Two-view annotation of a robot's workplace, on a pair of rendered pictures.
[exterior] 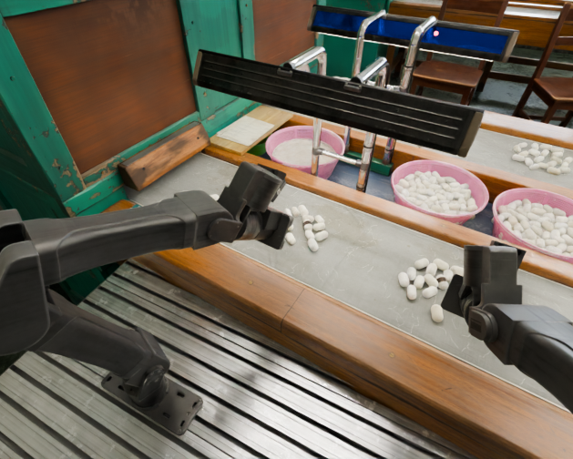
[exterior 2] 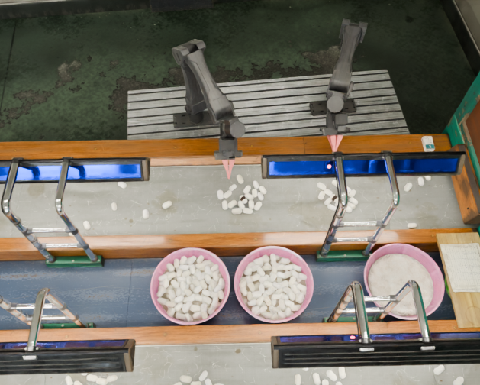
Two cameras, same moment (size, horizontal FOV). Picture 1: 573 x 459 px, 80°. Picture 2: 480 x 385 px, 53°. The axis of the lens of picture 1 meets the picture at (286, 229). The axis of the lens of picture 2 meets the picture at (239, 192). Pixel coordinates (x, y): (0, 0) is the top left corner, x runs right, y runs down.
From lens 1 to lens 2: 1.72 m
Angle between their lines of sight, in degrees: 72
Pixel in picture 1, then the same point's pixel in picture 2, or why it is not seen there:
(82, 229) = (348, 37)
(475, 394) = (215, 147)
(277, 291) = (315, 147)
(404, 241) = (273, 221)
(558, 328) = (214, 95)
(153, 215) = (343, 57)
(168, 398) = (324, 108)
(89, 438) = not seen: hidden behind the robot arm
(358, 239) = (301, 208)
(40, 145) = (471, 92)
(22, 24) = not seen: outside the picture
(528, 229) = (201, 276)
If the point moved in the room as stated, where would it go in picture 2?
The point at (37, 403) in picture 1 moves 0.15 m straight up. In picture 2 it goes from (366, 85) to (375, 61)
